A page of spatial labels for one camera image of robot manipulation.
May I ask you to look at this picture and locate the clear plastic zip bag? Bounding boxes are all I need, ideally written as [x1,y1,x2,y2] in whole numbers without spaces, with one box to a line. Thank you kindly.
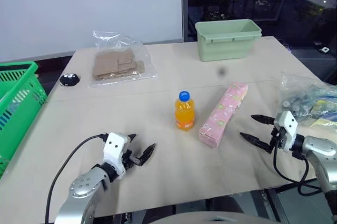
[87,30,158,89]

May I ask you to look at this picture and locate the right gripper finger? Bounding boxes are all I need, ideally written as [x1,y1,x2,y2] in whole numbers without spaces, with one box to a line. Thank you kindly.
[251,114,275,126]
[239,132,271,154]

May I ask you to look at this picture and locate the orange juice bottle blue cap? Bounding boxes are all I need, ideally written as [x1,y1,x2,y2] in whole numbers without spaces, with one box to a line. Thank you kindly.
[174,90,196,131]

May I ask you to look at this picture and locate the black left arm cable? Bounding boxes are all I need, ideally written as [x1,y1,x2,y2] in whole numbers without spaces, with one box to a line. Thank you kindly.
[44,134,109,224]

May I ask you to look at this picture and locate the white partition panel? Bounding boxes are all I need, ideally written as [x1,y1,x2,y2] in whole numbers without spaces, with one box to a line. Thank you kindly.
[0,0,184,63]

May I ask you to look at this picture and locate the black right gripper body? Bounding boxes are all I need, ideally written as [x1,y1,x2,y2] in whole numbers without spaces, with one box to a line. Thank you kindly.
[268,126,287,154]

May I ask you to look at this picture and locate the brown cardboard sheets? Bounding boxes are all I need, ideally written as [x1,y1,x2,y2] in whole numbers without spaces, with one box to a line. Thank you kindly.
[92,50,146,82]

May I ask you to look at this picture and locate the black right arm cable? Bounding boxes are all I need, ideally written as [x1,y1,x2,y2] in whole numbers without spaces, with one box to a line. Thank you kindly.
[272,142,323,197]

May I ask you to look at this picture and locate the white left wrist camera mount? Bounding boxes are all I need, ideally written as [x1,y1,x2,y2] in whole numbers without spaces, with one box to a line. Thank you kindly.
[102,132,130,180]

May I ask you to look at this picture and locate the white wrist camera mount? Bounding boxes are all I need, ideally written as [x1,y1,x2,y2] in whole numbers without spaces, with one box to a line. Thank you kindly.
[102,132,130,180]
[273,110,300,152]

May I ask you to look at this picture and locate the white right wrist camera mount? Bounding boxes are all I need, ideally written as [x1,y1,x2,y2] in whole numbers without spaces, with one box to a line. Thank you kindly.
[273,110,300,152]

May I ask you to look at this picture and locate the black round puck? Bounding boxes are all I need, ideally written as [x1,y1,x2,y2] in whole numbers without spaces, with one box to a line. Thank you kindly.
[59,73,81,87]

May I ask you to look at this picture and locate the pale green plastic bin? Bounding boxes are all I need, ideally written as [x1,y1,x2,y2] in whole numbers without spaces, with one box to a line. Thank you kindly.
[194,18,262,63]

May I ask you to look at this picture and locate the green plastic basket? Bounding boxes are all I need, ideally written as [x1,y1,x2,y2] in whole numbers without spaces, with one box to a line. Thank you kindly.
[0,61,47,180]

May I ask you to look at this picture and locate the long pink printed box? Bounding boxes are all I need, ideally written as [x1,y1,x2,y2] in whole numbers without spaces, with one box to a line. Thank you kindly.
[198,82,249,149]

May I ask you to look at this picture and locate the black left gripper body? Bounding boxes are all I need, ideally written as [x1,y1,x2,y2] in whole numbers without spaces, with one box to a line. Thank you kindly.
[122,142,144,171]

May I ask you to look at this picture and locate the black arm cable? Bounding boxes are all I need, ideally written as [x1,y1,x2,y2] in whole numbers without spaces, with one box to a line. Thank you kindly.
[44,134,109,224]
[272,142,323,197]

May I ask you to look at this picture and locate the clear bag of small parts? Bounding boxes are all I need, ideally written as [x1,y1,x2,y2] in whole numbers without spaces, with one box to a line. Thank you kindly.
[278,71,337,130]

